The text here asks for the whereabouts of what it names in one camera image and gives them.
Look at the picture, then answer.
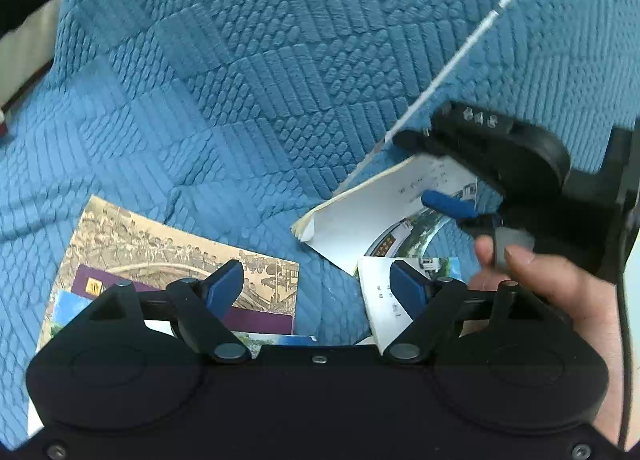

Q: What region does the white paper sheet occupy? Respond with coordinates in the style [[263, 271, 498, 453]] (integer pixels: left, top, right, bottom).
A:
[[357, 256, 463, 346]]

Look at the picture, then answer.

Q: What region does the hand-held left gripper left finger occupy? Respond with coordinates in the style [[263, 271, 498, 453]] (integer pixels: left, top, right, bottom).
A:
[[87, 260, 253, 365]]

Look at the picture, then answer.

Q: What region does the blue textured seat cushion cover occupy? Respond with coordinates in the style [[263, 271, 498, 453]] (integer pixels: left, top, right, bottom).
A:
[[0, 0, 640, 451]]

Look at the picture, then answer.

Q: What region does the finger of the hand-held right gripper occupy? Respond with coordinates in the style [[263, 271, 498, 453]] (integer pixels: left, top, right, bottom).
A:
[[421, 190, 501, 231], [392, 129, 453, 158]]

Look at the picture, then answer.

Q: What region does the person's right forearm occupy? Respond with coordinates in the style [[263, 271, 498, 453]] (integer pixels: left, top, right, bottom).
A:
[[590, 340, 626, 448]]

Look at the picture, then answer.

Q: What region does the black cable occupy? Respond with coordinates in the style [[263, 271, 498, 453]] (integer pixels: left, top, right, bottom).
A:
[[616, 210, 638, 448]]

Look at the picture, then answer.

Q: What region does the blue sofa back cushion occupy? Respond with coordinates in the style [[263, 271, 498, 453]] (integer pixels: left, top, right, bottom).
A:
[[52, 0, 556, 191], [345, 0, 640, 201]]

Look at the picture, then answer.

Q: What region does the tan old painting cover book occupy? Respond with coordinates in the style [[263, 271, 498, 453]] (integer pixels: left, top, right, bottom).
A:
[[50, 195, 301, 338]]

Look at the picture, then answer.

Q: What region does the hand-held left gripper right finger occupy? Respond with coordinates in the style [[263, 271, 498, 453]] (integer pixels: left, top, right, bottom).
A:
[[381, 260, 573, 366]]

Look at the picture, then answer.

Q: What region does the person's right hand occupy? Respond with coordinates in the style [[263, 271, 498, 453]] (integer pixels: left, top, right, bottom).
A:
[[467, 235, 622, 366]]

